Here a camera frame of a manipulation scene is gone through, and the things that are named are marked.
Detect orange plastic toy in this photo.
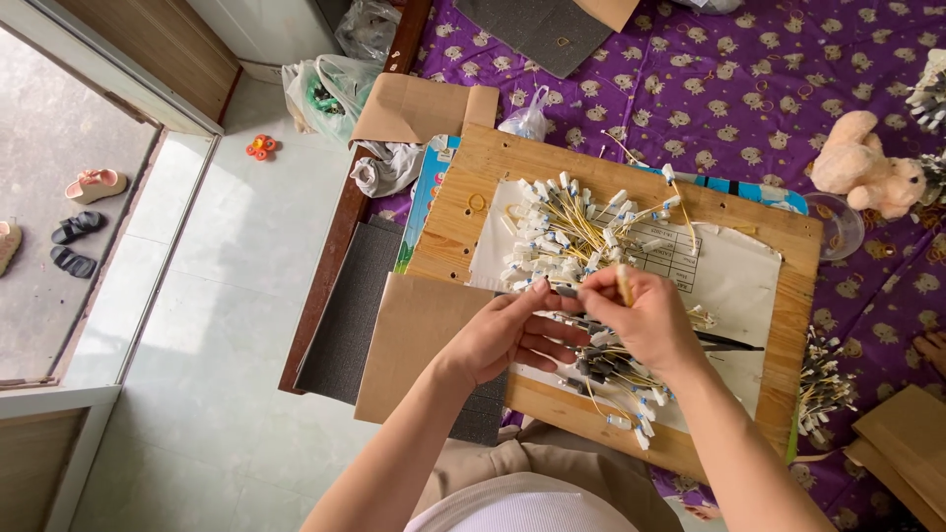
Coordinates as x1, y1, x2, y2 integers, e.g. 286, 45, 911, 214
245, 133, 279, 163

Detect black tweezers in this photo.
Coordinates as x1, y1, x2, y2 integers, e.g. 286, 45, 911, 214
693, 330, 767, 353

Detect white cabinet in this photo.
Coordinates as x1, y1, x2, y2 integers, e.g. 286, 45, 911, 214
185, 0, 350, 84

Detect small clear knotted plastic bag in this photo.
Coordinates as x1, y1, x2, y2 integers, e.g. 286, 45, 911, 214
497, 84, 552, 143

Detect dark grey foam mat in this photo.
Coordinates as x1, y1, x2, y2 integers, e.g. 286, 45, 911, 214
294, 213, 511, 447

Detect brown cardboard corner piece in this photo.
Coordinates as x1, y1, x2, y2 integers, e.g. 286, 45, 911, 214
572, 0, 642, 33

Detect beige shoe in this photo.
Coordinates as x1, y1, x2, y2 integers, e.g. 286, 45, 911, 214
0, 219, 24, 279

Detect white framed door panel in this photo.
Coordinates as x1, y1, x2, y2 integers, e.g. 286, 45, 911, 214
0, 383, 124, 532

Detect person's left hand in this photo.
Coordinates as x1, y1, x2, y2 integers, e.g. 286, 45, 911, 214
442, 278, 593, 394

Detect plastic bag with green items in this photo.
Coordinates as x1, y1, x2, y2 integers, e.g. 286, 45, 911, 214
281, 53, 385, 146

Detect folded brown cardboard flap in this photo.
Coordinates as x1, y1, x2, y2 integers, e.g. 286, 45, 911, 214
349, 71, 501, 146

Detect crumpled clear plastic bag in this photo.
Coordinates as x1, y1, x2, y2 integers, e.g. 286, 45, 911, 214
334, 0, 403, 65

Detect bound bunch of grey-tipped connectors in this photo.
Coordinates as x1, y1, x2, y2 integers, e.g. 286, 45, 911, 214
548, 304, 719, 452

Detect blue colourful picture board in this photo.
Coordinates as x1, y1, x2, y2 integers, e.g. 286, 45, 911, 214
393, 133, 811, 276

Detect dark wooden bed frame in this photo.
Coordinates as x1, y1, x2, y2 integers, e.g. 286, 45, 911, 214
278, 0, 434, 396

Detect tied bundle of white-tipped connectors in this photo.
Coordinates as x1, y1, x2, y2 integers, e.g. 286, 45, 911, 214
905, 47, 946, 135
797, 327, 860, 446
918, 150, 946, 209

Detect beige plush toy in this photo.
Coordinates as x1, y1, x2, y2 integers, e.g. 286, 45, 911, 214
810, 110, 928, 220

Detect purple patterned bedsheet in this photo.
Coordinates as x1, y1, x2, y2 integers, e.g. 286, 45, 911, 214
366, 0, 946, 532

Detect brown wooden door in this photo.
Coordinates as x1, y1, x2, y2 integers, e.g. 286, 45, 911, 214
55, 0, 244, 125

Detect black sandal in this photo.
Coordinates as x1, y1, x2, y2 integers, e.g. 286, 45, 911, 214
49, 245, 99, 280
49, 210, 107, 246

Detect person's right hand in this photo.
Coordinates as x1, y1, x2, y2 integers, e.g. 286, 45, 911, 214
576, 266, 708, 382

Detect pink slipper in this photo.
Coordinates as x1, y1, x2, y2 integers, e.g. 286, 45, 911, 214
64, 167, 129, 206

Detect white paper sheet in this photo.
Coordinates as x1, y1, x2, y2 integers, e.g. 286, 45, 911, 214
469, 179, 783, 438

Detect grey cloth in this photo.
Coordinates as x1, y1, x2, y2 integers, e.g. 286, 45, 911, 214
349, 139, 427, 200

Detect flat brown cardboard sheet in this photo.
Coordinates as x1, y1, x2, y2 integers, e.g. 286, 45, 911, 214
354, 272, 512, 427

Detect stack of brown cardboard pieces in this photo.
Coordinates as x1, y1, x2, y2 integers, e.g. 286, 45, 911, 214
844, 383, 946, 532

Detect loose pile of yellow-wire connectors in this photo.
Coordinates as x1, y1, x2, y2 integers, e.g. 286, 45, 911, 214
500, 163, 700, 294

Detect person's white ribbed shirt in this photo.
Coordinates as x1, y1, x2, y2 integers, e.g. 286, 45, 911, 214
404, 471, 641, 532

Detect wooden work board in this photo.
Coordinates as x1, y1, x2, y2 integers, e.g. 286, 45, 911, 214
404, 123, 824, 486

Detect clear plastic bowl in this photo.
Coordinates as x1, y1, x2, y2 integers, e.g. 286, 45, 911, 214
801, 191, 866, 262

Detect grey foam sheet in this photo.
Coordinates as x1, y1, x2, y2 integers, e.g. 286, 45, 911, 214
451, 0, 615, 80

